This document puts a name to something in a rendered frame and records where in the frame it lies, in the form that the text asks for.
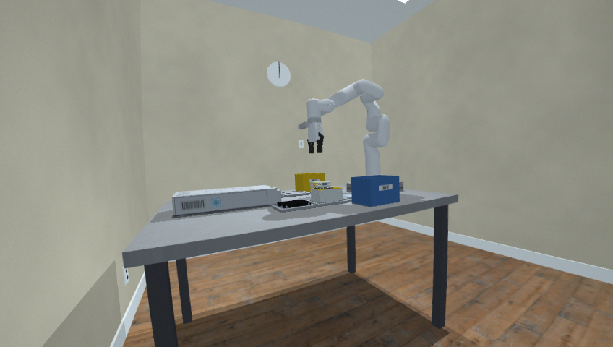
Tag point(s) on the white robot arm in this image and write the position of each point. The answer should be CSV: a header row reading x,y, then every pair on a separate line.
x,y
374,121

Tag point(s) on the yellow open-top bin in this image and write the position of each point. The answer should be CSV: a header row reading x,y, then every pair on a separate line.
x,y
302,180

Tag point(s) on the dark blue bin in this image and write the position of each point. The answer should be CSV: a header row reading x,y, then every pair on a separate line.
x,y
375,190

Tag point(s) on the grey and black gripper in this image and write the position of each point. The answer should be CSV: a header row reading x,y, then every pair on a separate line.
x,y
315,134

